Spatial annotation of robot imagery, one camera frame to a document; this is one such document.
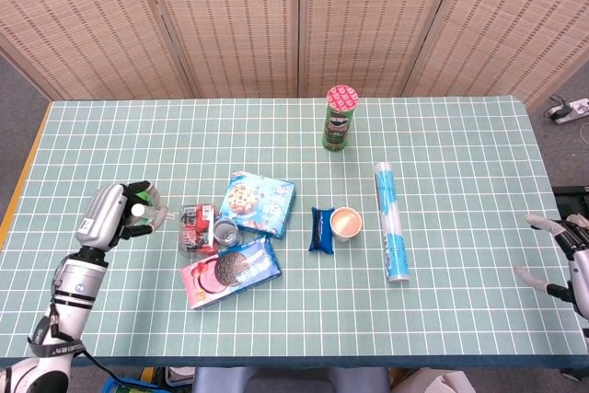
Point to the pink blue Oreo box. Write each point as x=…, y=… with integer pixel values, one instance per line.
x=230, y=271

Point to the grey blue chair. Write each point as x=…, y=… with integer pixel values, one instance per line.
x=290, y=381

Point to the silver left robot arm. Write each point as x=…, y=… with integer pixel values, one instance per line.
x=73, y=292

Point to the small blue Oreo packet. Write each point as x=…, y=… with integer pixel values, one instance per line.
x=322, y=232

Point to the green Pringles can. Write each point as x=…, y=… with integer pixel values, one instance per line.
x=338, y=126

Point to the blue plastic bin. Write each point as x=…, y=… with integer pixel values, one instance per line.
x=124, y=386

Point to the clear bag of snacks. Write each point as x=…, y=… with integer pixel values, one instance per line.
x=195, y=227

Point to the bamboo folding screen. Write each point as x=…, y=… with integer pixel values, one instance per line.
x=230, y=20

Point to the green grid tablecloth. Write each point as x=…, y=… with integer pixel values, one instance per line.
x=322, y=319

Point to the green toy brick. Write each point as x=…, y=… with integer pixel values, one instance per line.
x=146, y=197

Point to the white power strip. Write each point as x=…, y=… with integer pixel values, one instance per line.
x=575, y=110

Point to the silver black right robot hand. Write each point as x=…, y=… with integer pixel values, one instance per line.
x=580, y=273

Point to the beige cardboard sheet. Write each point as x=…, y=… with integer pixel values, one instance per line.
x=428, y=384

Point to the white paper cup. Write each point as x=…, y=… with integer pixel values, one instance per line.
x=346, y=223

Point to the blue chocolate chip cookie box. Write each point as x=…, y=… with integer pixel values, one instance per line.
x=257, y=202

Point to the blue cling film roll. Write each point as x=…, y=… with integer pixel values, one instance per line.
x=391, y=227

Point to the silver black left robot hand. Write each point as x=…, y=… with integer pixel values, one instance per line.
x=101, y=218

